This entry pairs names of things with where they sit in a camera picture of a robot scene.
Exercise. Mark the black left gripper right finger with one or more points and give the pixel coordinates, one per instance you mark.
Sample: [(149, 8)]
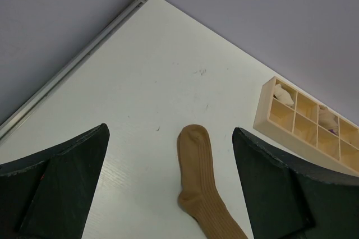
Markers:
[(289, 197)]

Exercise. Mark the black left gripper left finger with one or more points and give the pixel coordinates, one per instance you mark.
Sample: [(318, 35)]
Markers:
[(48, 194)]

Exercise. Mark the tan ribbed sock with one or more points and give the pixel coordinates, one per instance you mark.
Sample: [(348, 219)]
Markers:
[(199, 196)]

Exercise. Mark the wooden compartment tray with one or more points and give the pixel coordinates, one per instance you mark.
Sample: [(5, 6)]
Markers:
[(297, 128)]

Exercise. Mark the beige rolled sock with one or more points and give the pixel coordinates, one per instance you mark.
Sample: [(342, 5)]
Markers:
[(328, 120)]

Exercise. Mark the cream rolled sock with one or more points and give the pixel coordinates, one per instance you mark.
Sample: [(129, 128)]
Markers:
[(283, 96)]

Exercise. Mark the aluminium table edge rail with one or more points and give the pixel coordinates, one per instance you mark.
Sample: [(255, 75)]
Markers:
[(32, 104)]

